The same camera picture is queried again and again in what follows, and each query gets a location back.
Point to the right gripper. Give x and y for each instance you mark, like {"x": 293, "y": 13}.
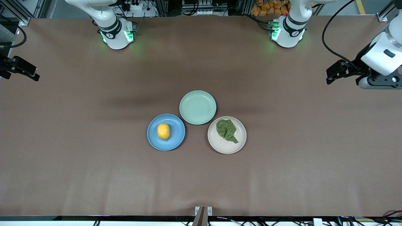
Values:
{"x": 6, "y": 65}

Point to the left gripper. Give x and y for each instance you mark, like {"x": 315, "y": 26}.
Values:
{"x": 359, "y": 65}

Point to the green lettuce leaf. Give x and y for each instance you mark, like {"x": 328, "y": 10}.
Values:
{"x": 224, "y": 128}

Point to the yellow lemon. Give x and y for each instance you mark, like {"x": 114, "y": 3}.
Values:
{"x": 163, "y": 131}

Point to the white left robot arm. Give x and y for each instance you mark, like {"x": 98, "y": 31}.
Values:
{"x": 290, "y": 29}

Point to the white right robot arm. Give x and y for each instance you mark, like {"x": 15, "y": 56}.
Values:
{"x": 114, "y": 29}

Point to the orange snack packets pile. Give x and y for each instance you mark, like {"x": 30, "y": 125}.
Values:
{"x": 267, "y": 7}

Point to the brown table cover mat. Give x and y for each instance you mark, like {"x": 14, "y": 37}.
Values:
{"x": 94, "y": 175}

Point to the white power strip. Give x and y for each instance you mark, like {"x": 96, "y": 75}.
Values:
{"x": 138, "y": 7}

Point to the beige plate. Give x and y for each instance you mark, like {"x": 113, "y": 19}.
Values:
{"x": 226, "y": 148}

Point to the white paper tag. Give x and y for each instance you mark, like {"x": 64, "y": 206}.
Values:
{"x": 317, "y": 222}

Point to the green plate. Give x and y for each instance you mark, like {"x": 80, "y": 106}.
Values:
{"x": 198, "y": 107}

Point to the blue plate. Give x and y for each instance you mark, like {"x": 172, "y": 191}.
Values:
{"x": 176, "y": 141}

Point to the aluminium frame corner bracket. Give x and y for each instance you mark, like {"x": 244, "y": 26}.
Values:
{"x": 25, "y": 22}
{"x": 381, "y": 18}

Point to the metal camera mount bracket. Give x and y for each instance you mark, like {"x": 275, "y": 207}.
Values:
{"x": 203, "y": 216}

